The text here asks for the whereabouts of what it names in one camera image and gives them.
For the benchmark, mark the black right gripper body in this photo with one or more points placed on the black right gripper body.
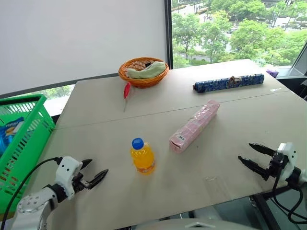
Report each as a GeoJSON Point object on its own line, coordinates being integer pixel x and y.
{"type": "Point", "coordinates": [278, 164]}

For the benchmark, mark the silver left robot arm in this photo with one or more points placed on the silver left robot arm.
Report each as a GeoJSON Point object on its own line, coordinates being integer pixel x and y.
{"type": "Point", "coordinates": [30, 207]}

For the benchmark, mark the rolled blue patterned umbrella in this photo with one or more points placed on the rolled blue patterned umbrella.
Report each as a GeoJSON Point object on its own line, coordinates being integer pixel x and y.
{"type": "Point", "coordinates": [216, 85]}

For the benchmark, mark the blue snack bag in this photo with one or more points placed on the blue snack bag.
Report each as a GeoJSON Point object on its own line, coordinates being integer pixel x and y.
{"type": "Point", "coordinates": [9, 133]}

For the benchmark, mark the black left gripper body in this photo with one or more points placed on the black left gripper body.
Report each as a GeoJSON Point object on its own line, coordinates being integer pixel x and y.
{"type": "Point", "coordinates": [80, 182]}

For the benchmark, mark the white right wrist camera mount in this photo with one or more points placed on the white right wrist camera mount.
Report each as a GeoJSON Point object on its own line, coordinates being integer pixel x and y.
{"type": "Point", "coordinates": [289, 153]}

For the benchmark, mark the clear tape strip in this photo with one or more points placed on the clear tape strip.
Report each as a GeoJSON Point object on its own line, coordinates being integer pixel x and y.
{"type": "Point", "coordinates": [275, 89]}

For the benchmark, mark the pale green cloth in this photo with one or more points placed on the pale green cloth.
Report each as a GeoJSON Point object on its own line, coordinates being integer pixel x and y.
{"type": "Point", "coordinates": [148, 70]}

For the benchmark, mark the long pink carton box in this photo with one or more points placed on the long pink carton box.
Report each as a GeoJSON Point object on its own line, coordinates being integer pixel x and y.
{"type": "Point", "coordinates": [194, 125]}

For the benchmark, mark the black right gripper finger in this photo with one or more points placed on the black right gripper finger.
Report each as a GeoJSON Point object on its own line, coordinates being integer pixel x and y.
{"type": "Point", "coordinates": [254, 166]}
{"type": "Point", "coordinates": [262, 149]}

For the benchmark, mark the black table frame leg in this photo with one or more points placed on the black table frame leg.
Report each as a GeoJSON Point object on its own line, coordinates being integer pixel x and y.
{"type": "Point", "coordinates": [266, 212]}

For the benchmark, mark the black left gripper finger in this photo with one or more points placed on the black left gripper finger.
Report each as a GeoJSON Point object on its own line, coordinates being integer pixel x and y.
{"type": "Point", "coordinates": [86, 163]}
{"type": "Point", "coordinates": [98, 178]}

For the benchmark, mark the orange juice bottle blue cap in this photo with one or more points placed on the orange juice bottle blue cap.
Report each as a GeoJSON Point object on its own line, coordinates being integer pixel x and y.
{"type": "Point", "coordinates": [143, 159]}

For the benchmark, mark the orange wicker basket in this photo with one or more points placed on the orange wicker basket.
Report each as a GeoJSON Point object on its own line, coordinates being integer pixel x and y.
{"type": "Point", "coordinates": [146, 81]}

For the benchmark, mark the black window frame post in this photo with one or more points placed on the black window frame post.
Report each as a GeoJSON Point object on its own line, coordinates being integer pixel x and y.
{"type": "Point", "coordinates": [168, 33]}

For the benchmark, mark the white roller blind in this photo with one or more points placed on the white roller blind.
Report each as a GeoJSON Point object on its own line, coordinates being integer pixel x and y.
{"type": "Point", "coordinates": [81, 38]}

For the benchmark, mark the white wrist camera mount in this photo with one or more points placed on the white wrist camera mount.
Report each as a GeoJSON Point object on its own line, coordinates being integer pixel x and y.
{"type": "Point", "coordinates": [66, 170]}
{"type": "Point", "coordinates": [289, 153]}

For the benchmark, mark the purple object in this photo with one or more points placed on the purple object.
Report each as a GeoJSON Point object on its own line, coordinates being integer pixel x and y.
{"type": "Point", "coordinates": [272, 72]}

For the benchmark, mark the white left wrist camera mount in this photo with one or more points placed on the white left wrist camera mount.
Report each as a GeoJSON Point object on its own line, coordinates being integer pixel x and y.
{"type": "Point", "coordinates": [66, 170]}

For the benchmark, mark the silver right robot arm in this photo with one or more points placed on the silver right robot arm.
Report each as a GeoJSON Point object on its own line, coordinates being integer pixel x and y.
{"type": "Point", "coordinates": [298, 178]}

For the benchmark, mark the green plastic crate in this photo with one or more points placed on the green plastic crate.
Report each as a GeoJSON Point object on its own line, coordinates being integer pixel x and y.
{"type": "Point", "coordinates": [36, 119]}

